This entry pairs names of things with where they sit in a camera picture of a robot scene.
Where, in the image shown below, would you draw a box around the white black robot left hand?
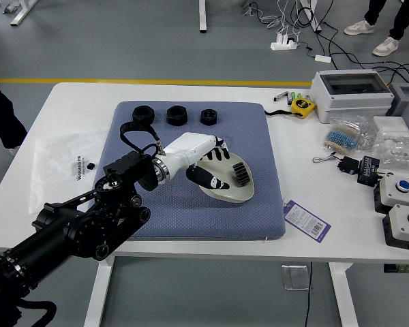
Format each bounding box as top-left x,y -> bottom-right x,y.
156,131 -> 231,191

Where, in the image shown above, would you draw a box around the big black gear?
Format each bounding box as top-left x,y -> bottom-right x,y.
232,162 -> 252,187

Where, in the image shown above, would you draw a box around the white square dish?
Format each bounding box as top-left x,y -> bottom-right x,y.
194,152 -> 255,204

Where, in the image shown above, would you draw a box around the large black hex nut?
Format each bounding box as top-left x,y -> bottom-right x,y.
132,105 -> 155,125
166,105 -> 189,127

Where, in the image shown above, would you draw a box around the small black hex nut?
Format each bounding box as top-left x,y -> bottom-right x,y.
200,108 -> 219,127

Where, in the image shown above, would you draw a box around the blue and yellow button box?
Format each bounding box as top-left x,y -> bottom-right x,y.
373,175 -> 409,215

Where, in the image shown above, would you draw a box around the red button box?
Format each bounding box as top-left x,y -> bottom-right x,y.
382,204 -> 409,252

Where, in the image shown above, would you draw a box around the blue-grey textured cushion mat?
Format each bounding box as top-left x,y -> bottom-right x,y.
94,100 -> 287,242

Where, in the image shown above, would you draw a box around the white table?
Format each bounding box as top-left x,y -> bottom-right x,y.
0,82 -> 409,327

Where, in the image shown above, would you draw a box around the white background table leg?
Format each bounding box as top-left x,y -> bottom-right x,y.
198,0 -> 209,34
301,0 -> 323,33
10,0 -> 38,27

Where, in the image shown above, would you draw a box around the clear printed plastic bag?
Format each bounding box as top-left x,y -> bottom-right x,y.
29,131 -> 107,216

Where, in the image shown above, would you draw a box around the purple paper tag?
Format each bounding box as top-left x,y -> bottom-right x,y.
283,200 -> 331,243

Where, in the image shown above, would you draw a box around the white power strip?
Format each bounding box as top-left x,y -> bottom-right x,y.
271,32 -> 303,52

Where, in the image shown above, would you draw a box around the strip of blue resistors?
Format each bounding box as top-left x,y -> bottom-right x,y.
323,123 -> 362,153

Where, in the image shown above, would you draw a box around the clear bag of small parts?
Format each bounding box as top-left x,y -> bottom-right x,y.
329,114 -> 378,151

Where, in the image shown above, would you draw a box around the black electronic relay module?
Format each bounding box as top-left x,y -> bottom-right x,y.
357,155 -> 382,187

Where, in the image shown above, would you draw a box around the white foam block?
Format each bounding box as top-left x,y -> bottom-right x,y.
373,116 -> 409,139

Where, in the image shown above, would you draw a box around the clear bubble bag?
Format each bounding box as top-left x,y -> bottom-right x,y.
373,132 -> 409,171

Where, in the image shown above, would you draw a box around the person with beige shoes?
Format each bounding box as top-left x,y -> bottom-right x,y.
344,0 -> 409,57

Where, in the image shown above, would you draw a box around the yellow tape measure with strap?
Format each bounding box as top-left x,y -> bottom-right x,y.
264,97 -> 318,119

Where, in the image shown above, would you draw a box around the white cable bundle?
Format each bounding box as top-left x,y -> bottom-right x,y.
258,0 -> 303,39

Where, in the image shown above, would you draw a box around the black module with thin wires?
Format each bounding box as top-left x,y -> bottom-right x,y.
312,152 -> 361,176

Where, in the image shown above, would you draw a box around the grey electrical enclosure box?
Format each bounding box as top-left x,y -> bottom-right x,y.
309,69 -> 395,124

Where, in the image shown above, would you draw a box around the clear bracket under table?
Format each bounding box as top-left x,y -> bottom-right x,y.
281,264 -> 310,291

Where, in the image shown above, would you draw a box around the black floor cables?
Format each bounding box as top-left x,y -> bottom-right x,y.
248,0 -> 409,90

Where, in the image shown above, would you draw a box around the black hanging cable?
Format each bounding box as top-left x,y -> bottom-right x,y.
301,262 -> 313,327

